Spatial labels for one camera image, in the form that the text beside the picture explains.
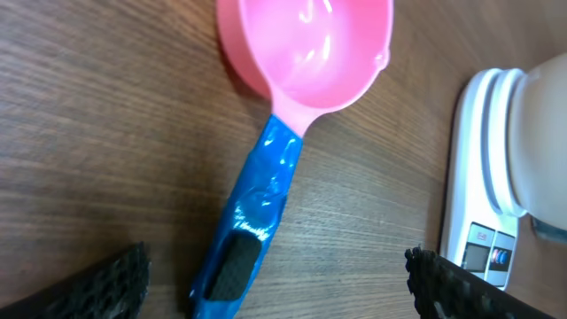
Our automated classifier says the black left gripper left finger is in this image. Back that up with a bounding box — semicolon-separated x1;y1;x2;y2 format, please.
1;242;151;319

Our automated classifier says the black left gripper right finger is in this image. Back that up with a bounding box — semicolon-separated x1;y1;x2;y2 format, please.
404;246;552;319

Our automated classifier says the pink scoop with blue handle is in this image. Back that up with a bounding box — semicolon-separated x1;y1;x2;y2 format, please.
188;0;394;318

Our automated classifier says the white digital kitchen scale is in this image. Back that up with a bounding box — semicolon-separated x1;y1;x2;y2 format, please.
439;68;526;290

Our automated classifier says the white bowl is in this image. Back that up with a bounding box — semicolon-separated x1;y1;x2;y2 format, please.
508;54;566;230

